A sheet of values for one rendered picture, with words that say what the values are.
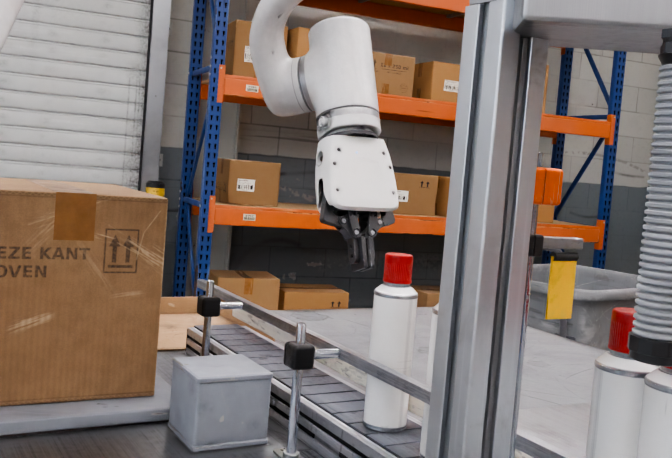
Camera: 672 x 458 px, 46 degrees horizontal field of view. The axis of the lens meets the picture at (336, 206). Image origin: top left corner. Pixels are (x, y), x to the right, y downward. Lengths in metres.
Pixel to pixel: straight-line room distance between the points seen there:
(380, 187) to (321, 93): 0.15
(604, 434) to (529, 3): 0.35
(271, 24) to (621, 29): 0.59
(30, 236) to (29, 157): 3.87
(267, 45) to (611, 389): 0.62
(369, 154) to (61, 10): 4.05
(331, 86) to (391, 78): 3.78
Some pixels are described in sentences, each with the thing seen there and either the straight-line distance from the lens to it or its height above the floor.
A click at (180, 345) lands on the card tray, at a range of 1.49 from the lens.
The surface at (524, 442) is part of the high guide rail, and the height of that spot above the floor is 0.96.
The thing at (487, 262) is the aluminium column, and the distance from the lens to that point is 0.57.
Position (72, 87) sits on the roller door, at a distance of 4.93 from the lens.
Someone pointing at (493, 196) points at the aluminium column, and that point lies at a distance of 0.57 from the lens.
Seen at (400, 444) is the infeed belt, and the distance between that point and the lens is 0.93.
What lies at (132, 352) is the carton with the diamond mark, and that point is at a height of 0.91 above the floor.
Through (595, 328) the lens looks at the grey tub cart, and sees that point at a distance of 3.17.
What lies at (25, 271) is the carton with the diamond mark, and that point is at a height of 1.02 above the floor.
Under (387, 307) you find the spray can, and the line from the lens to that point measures 0.92.
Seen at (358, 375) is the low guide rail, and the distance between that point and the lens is 1.08.
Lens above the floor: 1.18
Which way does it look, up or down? 3 degrees down
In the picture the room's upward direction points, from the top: 5 degrees clockwise
